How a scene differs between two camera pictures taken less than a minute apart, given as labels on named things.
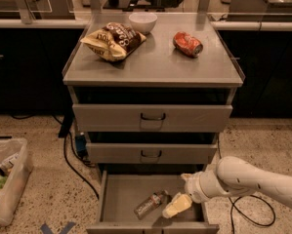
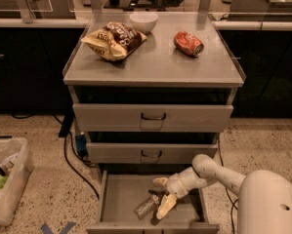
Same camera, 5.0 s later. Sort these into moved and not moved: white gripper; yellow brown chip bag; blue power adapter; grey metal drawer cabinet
Moved: white gripper
Not moved: yellow brown chip bag; blue power adapter; grey metal drawer cabinet
